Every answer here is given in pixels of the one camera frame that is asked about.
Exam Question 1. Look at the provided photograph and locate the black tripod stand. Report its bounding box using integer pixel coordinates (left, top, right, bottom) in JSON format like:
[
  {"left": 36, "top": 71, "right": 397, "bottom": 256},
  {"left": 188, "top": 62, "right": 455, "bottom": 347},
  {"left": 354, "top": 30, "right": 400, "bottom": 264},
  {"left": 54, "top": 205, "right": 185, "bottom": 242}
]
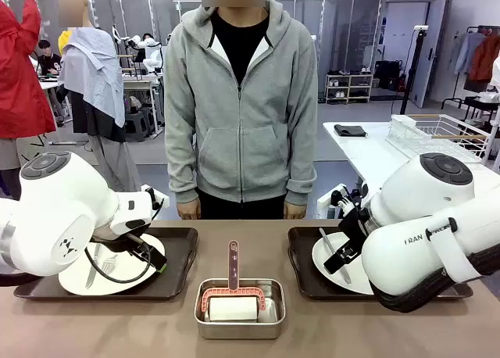
[{"left": 400, "top": 24, "right": 429, "bottom": 109}]

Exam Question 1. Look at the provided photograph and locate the white round plate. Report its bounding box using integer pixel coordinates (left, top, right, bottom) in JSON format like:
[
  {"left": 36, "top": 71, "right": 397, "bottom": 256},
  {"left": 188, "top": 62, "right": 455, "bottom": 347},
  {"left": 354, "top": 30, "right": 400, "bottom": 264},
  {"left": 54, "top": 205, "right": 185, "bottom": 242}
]
[
  {"left": 58, "top": 232, "right": 167, "bottom": 296},
  {"left": 311, "top": 231, "right": 378, "bottom": 296}
]

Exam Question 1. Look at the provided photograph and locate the person's right forearm grey sleeve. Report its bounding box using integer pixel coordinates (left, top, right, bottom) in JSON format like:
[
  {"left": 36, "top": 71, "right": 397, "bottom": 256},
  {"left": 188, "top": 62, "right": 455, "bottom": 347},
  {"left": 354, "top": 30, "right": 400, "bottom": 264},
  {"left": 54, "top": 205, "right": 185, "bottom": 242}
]
[{"left": 164, "top": 138, "right": 201, "bottom": 207}]

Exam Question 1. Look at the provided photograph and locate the silver fork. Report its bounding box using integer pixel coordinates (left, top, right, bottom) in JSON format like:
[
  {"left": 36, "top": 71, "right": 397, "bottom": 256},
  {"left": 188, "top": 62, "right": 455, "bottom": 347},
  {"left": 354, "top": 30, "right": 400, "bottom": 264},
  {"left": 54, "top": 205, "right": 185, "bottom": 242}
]
[{"left": 100, "top": 254, "right": 120, "bottom": 275}]

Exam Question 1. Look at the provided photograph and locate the wooden shoe rack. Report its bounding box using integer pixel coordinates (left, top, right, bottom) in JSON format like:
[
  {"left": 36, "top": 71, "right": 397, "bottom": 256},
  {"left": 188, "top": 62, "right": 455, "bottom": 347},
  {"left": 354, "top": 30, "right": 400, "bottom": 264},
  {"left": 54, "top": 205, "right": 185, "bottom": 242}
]
[{"left": 325, "top": 72, "right": 374, "bottom": 104}]

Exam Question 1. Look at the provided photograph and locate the arm black cable sleeve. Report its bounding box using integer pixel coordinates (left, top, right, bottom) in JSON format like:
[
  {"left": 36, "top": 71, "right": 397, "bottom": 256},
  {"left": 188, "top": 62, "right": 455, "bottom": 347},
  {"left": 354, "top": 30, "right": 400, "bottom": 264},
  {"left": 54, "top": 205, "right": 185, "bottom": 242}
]
[
  {"left": 0, "top": 271, "right": 40, "bottom": 288},
  {"left": 373, "top": 256, "right": 500, "bottom": 313}
]

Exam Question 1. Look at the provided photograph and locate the person's left hand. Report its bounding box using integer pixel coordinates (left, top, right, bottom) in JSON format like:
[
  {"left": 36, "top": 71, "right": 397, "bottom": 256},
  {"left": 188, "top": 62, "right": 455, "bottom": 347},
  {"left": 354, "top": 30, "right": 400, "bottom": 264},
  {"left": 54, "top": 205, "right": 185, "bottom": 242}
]
[{"left": 284, "top": 201, "right": 308, "bottom": 220}]

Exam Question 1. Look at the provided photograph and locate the black bags pile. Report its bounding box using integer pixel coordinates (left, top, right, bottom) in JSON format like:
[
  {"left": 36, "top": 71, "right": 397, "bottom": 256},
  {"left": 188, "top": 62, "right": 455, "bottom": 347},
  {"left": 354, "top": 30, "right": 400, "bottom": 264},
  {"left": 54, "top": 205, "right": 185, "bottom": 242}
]
[{"left": 374, "top": 59, "right": 407, "bottom": 91}]

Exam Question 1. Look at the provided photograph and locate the seated person in black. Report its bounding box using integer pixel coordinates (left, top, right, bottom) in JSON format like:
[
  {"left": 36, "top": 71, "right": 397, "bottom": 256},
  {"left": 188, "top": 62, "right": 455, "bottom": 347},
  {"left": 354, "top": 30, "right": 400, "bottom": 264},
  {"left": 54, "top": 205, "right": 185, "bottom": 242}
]
[{"left": 37, "top": 39, "right": 63, "bottom": 76}]

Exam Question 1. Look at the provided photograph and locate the grey step stool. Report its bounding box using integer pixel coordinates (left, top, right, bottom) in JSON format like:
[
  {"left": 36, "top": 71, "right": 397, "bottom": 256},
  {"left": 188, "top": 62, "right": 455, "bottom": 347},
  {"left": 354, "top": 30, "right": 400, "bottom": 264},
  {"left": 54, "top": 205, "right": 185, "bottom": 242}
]
[{"left": 124, "top": 106, "right": 155, "bottom": 141}]

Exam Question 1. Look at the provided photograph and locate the white side table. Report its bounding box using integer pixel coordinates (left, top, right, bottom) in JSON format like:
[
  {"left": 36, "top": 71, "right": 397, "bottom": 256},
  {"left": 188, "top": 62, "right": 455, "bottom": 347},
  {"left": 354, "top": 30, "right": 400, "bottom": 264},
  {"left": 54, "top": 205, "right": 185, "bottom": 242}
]
[{"left": 322, "top": 121, "right": 500, "bottom": 218}]

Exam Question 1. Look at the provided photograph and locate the orange hanging jacket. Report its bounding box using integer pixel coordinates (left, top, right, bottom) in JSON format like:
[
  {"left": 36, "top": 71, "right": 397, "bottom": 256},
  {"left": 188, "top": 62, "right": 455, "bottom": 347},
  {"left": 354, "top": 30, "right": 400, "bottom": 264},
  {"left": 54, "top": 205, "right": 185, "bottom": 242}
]
[{"left": 468, "top": 33, "right": 500, "bottom": 82}]

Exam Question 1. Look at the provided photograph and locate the white background desk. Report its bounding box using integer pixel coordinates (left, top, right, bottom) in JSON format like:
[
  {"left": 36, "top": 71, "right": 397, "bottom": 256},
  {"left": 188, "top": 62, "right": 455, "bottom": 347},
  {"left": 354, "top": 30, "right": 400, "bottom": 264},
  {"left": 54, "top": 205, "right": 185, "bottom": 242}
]
[{"left": 120, "top": 72, "right": 165, "bottom": 136}]

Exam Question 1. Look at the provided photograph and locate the person's left forearm grey sleeve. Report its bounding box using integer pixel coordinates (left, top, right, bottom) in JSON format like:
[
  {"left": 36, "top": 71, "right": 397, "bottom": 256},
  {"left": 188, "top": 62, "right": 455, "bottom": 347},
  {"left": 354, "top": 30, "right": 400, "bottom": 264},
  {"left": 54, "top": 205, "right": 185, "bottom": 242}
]
[{"left": 286, "top": 138, "right": 318, "bottom": 207}]

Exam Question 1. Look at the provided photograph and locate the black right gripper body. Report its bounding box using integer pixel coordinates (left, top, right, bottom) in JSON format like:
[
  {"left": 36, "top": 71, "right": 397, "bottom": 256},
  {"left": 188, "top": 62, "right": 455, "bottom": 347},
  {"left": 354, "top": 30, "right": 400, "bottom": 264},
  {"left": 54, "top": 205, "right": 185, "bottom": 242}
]
[{"left": 337, "top": 211, "right": 370, "bottom": 253}]

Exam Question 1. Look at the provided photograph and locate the white wire dish rack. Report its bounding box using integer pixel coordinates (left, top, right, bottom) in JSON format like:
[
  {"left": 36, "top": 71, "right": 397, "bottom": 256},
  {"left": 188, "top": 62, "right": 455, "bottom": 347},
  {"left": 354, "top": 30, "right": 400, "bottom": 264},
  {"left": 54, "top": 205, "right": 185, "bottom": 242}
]
[{"left": 386, "top": 113, "right": 500, "bottom": 164}]

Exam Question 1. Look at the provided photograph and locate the bystander in blue striped shirt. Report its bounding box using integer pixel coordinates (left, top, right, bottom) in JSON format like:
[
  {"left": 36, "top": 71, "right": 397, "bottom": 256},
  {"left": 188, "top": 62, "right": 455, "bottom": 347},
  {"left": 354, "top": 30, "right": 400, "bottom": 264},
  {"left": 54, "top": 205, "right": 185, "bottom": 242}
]
[{"left": 58, "top": 0, "right": 141, "bottom": 193}]

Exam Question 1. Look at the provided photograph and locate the rectangular steel container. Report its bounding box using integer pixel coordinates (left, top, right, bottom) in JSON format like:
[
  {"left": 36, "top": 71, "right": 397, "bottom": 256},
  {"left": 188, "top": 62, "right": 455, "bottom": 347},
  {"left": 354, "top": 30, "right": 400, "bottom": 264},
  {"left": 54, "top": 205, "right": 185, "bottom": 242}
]
[{"left": 194, "top": 277, "right": 288, "bottom": 341}]

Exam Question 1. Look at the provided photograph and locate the black clothes rack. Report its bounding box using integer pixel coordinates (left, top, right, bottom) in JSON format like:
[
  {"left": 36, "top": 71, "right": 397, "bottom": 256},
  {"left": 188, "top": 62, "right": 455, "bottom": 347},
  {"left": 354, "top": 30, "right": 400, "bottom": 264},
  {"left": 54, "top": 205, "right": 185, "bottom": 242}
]
[{"left": 448, "top": 25, "right": 500, "bottom": 109}]

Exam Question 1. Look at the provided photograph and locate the light blue hanging shirt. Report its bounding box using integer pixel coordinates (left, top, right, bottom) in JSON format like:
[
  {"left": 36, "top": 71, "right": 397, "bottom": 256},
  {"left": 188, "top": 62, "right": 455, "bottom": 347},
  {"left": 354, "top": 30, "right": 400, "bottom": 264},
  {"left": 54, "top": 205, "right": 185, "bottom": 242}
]
[{"left": 448, "top": 31, "right": 485, "bottom": 77}]

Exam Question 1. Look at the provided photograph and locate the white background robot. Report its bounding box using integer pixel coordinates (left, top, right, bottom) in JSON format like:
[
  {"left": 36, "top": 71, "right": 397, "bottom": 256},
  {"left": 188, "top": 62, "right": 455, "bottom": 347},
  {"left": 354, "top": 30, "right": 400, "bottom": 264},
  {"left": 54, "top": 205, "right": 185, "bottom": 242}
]
[{"left": 132, "top": 33, "right": 164, "bottom": 76}]

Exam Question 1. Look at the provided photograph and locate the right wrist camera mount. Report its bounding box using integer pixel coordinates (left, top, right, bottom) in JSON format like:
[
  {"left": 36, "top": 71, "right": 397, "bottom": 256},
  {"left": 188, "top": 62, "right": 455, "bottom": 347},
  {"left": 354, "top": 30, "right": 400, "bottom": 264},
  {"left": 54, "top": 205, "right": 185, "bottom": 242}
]
[{"left": 330, "top": 182, "right": 370, "bottom": 218}]

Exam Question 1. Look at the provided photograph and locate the person's right hand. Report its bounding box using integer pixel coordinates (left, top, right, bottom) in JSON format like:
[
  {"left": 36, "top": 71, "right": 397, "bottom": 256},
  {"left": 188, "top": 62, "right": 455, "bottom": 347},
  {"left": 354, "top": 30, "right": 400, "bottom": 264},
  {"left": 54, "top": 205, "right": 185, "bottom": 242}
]
[{"left": 177, "top": 201, "right": 202, "bottom": 220}]

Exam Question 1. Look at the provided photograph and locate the dark brown serving tray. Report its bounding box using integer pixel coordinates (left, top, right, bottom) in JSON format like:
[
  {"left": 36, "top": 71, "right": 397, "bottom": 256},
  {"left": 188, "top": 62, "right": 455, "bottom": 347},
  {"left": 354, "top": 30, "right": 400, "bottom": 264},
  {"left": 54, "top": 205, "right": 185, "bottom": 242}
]
[
  {"left": 287, "top": 225, "right": 473, "bottom": 301},
  {"left": 13, "top": 227, "right": 199, "bottom": 301}
]

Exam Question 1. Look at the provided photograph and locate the bystander in red jacket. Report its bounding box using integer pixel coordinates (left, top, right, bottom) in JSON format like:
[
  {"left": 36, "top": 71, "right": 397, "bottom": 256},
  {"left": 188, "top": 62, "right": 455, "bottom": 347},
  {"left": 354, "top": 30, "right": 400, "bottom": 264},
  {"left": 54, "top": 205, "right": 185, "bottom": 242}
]
[{"left": 0, "top": 0, "right": 58, "bottom": 199}]

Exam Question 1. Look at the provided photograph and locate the left arm black cable sleeve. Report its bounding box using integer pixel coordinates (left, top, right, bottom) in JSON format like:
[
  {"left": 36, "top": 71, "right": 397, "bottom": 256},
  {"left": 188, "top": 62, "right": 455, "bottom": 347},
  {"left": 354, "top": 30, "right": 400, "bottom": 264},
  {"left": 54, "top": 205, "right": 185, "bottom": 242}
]
[{"left": 0, "top": 271, "right": 40, "bottom": 288}]

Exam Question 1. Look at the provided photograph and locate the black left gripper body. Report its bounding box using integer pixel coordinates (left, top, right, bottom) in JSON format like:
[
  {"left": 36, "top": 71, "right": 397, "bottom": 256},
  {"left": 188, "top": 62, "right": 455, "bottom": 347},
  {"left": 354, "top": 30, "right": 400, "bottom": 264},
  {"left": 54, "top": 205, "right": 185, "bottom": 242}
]
[{"left": 90, "top": 232, "right": 155, "bottom": 260}]

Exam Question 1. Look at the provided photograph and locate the right arm black cable sleeve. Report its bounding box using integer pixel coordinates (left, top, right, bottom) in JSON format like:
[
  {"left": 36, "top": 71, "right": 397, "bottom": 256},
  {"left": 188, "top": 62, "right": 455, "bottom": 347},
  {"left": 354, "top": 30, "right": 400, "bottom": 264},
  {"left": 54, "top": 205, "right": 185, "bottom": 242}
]
[{"left": 373, "top": 256, "right": 500, "bottom": 313}]

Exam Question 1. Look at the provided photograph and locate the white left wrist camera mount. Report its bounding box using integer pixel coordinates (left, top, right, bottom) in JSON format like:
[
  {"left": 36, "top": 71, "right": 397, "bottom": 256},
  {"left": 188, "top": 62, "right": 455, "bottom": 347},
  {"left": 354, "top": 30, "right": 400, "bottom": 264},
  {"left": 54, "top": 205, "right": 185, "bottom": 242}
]
[{"left": 110, "top": 184, "right": 165, "bottom": 234}]

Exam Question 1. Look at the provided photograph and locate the person in grey hoodie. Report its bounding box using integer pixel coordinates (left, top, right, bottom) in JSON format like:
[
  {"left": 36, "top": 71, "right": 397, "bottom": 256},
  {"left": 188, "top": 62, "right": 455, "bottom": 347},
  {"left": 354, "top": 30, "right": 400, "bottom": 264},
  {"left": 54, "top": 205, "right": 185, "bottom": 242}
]
[{"left": 163, "top": 0, "right": 318, "bottom": 221}]

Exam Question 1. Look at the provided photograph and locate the silver table knife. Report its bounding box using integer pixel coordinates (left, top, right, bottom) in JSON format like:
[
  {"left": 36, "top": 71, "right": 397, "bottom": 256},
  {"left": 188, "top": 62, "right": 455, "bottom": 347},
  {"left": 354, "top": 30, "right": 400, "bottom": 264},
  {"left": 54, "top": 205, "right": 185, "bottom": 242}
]
[
  {"left": 84, "top": 243, "right": 102, "bottom": 289},
  {"left": 318, "top": 227, "right": 353, "bottom": 286}
]

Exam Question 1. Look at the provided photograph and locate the black folded cloth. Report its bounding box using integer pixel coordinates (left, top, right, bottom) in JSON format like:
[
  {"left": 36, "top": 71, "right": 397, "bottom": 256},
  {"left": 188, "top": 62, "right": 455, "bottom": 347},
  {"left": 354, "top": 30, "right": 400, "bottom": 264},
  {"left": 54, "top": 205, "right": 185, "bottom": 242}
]
[{"left": 334, "top": 124, "right": 369, "bottom": 138}]

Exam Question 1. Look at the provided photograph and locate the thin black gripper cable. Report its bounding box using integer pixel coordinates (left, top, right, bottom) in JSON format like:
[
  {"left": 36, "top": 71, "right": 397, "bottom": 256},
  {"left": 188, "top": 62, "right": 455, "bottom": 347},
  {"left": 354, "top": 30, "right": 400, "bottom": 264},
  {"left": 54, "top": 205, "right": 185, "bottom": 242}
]
[{"left": 84, "top": 236, "right": 153, "bottom": 285}]

